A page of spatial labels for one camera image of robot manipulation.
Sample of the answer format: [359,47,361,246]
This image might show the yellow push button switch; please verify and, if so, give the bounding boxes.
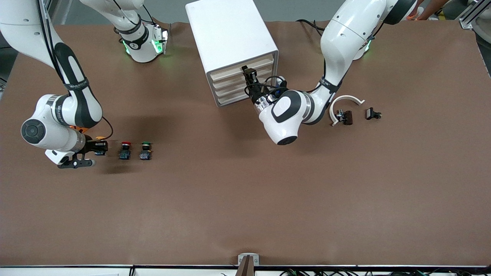
[95,135,108,157]

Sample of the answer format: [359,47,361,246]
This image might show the white cabinet drawer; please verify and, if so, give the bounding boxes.
[210,55,274,81]
[215,75,274,98]
[212,66,274,89]
[217,82,274,106]

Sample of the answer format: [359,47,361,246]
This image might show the person's bare forearm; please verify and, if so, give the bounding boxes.
[416,0,449,20]

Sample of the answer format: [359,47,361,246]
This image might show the white drawer cabinet housing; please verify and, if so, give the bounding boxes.
[185,0,279,108]

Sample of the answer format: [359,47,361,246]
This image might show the white curved plastic part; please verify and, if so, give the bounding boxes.
[329,95,366,127]

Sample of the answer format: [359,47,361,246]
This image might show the brown small electrical component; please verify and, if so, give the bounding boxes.
[336,109,353,126]

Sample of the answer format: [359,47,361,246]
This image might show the grey curved background object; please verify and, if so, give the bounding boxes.
[475,21,491,52]

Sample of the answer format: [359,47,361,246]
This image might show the green push button switch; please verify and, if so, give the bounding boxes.
[139,141,153,161]

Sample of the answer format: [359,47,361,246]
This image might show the black base power cables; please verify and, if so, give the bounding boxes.
[295,18,326,39]

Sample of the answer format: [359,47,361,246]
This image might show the white table edge rail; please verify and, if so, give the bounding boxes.
[0,265,491,276]

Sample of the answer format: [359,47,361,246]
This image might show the grey metal bracket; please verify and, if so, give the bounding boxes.
[237,253,260,267]

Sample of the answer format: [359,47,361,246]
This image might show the brown tapered post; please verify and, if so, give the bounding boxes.
[235,256,257,276]

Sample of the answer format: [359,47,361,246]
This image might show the aluminium frame profile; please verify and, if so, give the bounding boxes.
[459,0,491,30]

